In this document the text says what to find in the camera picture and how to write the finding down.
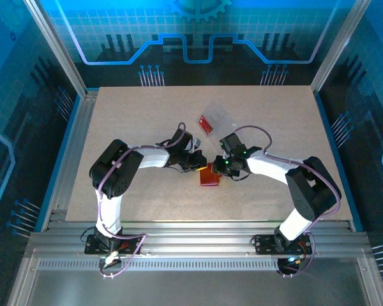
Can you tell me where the red leather card holder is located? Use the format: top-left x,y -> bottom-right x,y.
199,161 -> 223,187

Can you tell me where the clear plastic card box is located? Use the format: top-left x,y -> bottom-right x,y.
205,102 -> 239,138

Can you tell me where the blue table edge strip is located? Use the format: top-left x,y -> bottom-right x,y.
34,94 -> 82,233
314,91 -> 365,233

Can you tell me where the small lit controller board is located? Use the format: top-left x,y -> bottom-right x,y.
277,254 -> 309,275

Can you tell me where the grey metal shelf panel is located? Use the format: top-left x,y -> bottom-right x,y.
6,270 -> 383,306

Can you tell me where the aluminium frame beam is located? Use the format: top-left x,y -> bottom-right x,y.
24,218 -> 373,259

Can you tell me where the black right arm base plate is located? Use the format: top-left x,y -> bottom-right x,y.
252,234 -> 313,256

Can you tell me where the slotted grey cable duct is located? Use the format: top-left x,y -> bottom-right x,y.
37,258 -> 283,272

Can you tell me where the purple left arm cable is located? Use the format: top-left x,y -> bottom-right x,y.
94,122 -> 195,280

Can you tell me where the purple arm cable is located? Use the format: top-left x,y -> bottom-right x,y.
232,125 -> 342,279
94,122 -> 195,280

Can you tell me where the aluminium side rail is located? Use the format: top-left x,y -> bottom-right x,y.
41,89 -> 100,232

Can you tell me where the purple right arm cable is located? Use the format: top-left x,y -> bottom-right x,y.
232,125 -> 342,279

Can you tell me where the white cable connector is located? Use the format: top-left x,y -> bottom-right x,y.
103,251 -> 122,265

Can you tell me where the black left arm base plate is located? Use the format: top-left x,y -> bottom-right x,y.
84,233 -> 142,256

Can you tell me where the aluminium frame post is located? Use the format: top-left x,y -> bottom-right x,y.
22,0 -> 89,98
310,0 -> 372,94

